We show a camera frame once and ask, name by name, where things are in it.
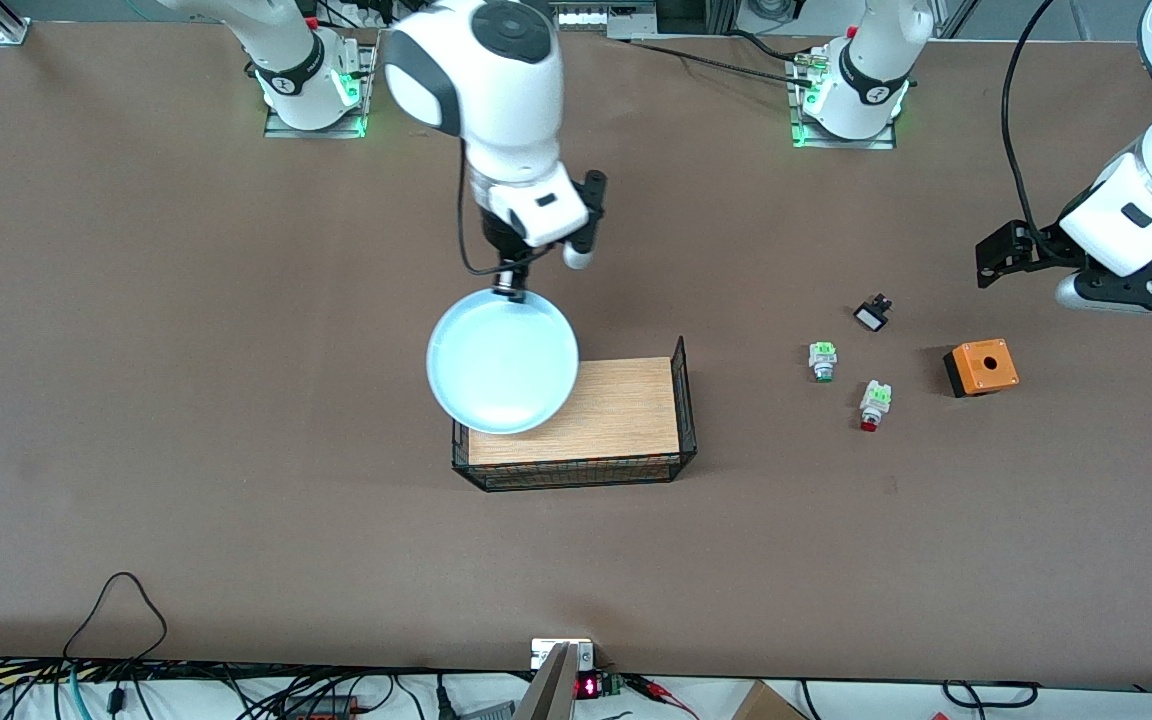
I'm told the light blue round plate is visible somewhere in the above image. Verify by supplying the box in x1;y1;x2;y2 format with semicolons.
425;288;580;436

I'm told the red push button switch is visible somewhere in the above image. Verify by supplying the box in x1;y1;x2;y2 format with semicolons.
858;379;893;433

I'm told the wooden board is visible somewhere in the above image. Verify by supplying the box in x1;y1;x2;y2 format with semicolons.
468;357;682;468

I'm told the white power strip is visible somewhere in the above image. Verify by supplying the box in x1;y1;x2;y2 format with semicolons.
548;0;657;39

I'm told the grey aluminium profile bar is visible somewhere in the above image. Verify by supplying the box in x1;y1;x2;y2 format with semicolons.
514;642;577;720

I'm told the brown cardboard box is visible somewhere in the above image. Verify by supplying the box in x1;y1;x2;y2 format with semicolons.
731;680;807;720

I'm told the black orange power strip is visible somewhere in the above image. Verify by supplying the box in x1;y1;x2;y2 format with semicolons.
276;693;359;720

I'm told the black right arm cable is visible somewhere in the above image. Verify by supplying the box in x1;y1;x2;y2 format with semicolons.
456;140;549;277

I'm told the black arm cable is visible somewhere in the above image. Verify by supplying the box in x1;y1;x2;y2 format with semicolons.
1000;0;1067;251
456;140;549;277

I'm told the orange push button enclosure box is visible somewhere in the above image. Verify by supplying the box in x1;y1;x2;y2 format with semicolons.
942;338;1021;399

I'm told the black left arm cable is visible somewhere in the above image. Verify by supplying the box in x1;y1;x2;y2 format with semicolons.
1000;0;1067;251

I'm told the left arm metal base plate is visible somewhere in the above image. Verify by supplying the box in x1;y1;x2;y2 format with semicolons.
786;50;902;151

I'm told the black cable across table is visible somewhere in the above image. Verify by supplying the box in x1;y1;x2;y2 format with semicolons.
624;35;819;89

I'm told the black wire mesh basket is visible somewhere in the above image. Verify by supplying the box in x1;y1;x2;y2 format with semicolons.
451;336;699;493

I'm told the small silver metal bracket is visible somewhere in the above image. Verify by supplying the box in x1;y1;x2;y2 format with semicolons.
531;638;595;671

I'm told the black coiled cable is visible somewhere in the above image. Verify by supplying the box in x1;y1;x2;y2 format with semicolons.
941;680;1040;708

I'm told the red clip lead wire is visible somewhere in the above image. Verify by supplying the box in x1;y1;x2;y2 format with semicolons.
626;674;702;720

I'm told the black looped cable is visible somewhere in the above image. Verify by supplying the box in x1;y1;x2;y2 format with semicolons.
61;571;169;713

